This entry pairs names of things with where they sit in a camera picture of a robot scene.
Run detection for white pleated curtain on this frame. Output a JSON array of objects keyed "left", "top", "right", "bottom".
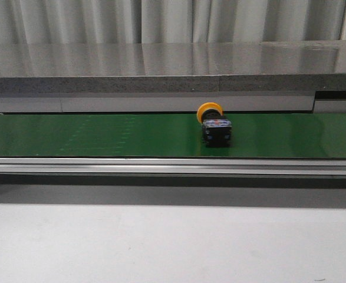
[{"left": 0, "top": 1, "right": 346, "bottom": 44}]

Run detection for yellow push button switch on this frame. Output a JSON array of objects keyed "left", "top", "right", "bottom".
[{"left": 196, "top": 102, "right": 232, "bottom": 147}]

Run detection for aluminium conveyor frame rail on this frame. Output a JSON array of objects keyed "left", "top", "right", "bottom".
[{"left": 0, "top": 157, "right": 346, "bottom": 176}]

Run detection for green conveyor belt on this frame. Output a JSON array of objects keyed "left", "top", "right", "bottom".
[{"left": 0, "top": 113, "right": 346, "bottom": 159}]

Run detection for grey stone counter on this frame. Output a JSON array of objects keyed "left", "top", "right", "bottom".
[{"left": 0, "top": 41, "right": 346, "bottom": 113}]

